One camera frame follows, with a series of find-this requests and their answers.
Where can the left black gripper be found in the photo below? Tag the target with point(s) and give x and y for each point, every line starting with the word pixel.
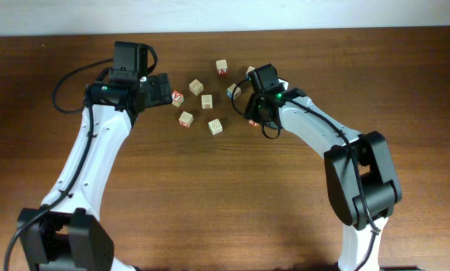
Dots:
pixel 161 90

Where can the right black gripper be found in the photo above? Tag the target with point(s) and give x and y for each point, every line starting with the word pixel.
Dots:
pixel 252 104

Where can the wooden block blue B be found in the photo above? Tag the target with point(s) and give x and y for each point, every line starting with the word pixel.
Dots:
pixel 233 91

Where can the wooden block green R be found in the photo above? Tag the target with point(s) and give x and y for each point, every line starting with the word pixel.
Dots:
pixel 215 126

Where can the wooden block red Z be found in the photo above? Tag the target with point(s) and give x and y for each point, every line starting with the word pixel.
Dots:
pixel 251 122

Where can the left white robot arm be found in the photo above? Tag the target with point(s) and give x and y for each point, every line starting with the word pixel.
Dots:
pixel 64 233

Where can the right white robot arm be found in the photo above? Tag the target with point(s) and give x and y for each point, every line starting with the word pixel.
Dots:
pixel 362 183

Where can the wooden block red Y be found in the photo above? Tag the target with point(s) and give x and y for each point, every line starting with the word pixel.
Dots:
pixel 177 98

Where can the wooden block blue side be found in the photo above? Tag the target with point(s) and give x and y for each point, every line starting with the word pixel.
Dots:
pixel 250 69

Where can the plain wooden block yellow edge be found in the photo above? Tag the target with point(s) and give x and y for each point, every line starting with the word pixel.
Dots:
pixel 196 87

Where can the wooden block red lower left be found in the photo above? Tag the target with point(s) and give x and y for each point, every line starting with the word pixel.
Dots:
pixel 185 119

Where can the wooden block centre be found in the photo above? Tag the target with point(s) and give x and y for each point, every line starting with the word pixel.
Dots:
pixel 207 101

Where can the wooden block red X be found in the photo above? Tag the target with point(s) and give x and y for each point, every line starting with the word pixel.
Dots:
pixel 221 67

